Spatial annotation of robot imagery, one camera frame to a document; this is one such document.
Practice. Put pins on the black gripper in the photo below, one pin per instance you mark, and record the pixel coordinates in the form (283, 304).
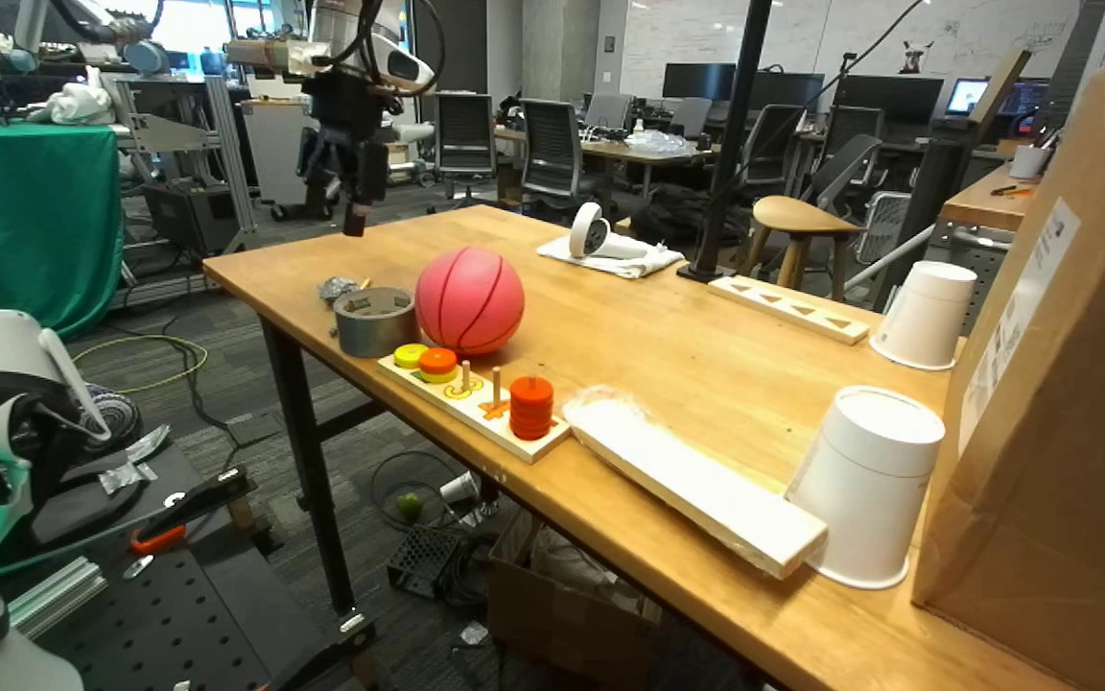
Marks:
(347, 114)

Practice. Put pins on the red rubber ball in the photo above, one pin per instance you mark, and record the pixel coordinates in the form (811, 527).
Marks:
(471, 301)

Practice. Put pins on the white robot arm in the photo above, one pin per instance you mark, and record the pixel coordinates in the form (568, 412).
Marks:
(352, 38)

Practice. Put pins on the crumpled foil piece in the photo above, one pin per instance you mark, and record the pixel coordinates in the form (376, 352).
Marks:
(340, 285)

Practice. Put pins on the green cloth covered table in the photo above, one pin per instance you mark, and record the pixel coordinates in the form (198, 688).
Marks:
(59, 224)

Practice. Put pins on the black vertical stand pole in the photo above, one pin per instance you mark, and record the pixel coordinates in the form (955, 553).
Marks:
(732, 151)

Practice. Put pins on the wooden round stool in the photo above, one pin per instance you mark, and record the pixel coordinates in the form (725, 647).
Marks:
(801, 224)

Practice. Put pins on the wooden block tray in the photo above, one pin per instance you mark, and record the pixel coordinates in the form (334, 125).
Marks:
(793, 304)

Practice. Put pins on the white foam board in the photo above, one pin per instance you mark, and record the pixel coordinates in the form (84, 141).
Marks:
(737, 510)

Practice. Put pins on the white paper cup far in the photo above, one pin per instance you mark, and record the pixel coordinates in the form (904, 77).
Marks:
(925, 315)

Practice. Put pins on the white paper cup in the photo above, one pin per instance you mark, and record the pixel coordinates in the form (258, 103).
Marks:
(865, 477)
(925, 315)

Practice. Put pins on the white paper cup near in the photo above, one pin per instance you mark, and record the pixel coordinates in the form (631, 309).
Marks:
(865, 477)

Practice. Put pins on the brown cardboard box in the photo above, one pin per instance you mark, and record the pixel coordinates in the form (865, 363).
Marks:
(1016, 540)

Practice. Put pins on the grey duct tape roll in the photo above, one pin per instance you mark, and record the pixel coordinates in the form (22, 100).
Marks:
(374, 318)

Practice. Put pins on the white round camera device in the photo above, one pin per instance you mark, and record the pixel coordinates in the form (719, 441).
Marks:
(588, 230)

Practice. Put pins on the orange stacked ring discs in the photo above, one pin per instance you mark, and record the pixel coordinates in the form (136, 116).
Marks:
(531, 409)

